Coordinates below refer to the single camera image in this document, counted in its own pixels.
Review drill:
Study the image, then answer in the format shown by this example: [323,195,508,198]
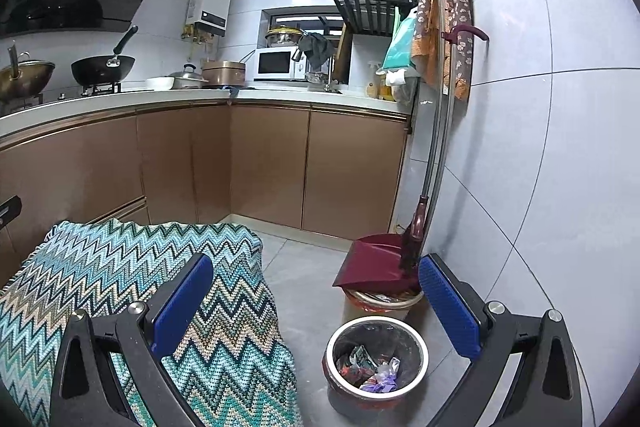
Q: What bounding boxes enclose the purple gloves plastic bundle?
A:
[359,357,400,393]

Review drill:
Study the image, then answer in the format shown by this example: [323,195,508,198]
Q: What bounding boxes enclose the green white box wrapper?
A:
[348,345,378,372]

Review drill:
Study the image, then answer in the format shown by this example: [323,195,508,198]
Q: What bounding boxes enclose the white round trash bin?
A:
[322,315,430,407]

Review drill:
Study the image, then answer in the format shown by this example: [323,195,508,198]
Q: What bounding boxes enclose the brown lower kitchen cabinets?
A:
[1,102,408,277]

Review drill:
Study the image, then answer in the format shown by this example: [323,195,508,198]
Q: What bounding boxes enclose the bin under dustpan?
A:
[343,289,423,323]

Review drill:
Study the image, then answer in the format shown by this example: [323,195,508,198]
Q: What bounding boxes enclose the maroon broom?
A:
[400,0,489,270]

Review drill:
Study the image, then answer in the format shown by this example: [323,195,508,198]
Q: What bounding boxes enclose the zigzag teal knitted blanket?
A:
[1,219,303,426]

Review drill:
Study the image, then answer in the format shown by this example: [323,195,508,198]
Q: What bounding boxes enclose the maroon dustpan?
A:
[333,234,419,295]

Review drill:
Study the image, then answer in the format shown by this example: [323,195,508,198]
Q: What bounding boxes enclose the black frying pan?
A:
[70,25,138,88]

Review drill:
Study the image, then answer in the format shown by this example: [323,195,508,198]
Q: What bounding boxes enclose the white dish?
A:
[145,76,175,91]

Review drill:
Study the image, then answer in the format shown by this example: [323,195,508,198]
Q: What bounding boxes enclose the steel pot with lid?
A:
[170,63,208,90]

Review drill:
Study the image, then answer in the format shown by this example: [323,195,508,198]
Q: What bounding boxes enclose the teal hanging bag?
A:
[382,8,418,72]

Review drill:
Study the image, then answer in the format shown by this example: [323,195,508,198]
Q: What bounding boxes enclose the white microwave oven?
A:
[253,46,307,81]

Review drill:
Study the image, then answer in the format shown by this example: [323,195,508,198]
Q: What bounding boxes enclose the orange patterned apron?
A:
[410,0,474,102]

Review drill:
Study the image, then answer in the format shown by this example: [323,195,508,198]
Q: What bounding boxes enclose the white wall water heater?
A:
[186,0,231,37]

